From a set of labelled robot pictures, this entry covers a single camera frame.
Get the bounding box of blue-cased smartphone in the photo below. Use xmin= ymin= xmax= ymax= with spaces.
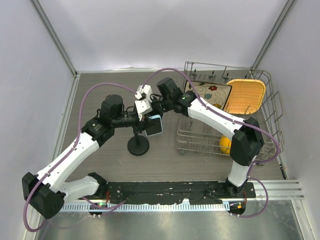
xmin=144 ymin=114 xmax=163 ymax=137

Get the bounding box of black phone stand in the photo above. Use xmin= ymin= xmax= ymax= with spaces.
xmin=127 ymin=127 xmax=150 ymax=156

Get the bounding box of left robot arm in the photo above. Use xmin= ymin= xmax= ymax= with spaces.
xmin=22 ymin=92 xmax=152 ymax=220

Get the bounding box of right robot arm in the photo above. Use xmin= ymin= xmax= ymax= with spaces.
xmin=146 ymin=77 xmax=264 ymax=198

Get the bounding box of floral square plate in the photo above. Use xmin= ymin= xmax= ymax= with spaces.
xmin=192 ymin=81 xmax=232 ymax=110

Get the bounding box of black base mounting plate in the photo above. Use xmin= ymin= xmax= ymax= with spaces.
xmin=106 ymin=181 xmax=256 ymax=205

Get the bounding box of yellow bowl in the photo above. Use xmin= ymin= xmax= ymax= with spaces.
xmin=219 ymin=136 xmax=232 ymax=155

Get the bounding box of orange woven basket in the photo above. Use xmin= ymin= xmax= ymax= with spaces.
xmin=223 ymin=79 xmax=266 ymax=115

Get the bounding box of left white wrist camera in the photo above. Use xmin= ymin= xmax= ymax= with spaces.
xmin=134 ymin=98 xmax=153 ymax=122

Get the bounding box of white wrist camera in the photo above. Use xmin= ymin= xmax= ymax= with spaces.
xmin=134 ymin=85 xmax=153 ymax=102
xmin=134 ymin=98 xmax=153 ymax=122

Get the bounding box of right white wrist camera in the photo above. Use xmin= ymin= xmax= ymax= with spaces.
xmin=134 ymin=85 xmax=153 ymax=102

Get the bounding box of grey wire dish rack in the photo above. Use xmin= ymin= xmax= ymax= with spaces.
xmin=176 ymin=61 xmax=284 ymax=164

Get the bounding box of white slotted cable duct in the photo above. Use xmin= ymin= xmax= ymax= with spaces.
xmin=60 ymin=201 xmax=230 ymax=214

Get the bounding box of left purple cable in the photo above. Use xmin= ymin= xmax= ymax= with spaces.
xmin=22 ymin=83 xmax=137 ymax=233

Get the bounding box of left aluminium frame post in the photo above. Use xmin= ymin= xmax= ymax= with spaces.
xmin=29 ymin=0 xmax=77 ymax=77

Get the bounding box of aluminium frame post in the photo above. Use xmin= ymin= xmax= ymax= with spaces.
xmin=251 ymin=0 xmax=297 ymax=69
xmin=29 ymin=0 xmax=77 ymax=77

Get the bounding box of right aluminium frame post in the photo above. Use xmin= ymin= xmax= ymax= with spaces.
xmin=251 ymin=0 xmax=297 ymax=69

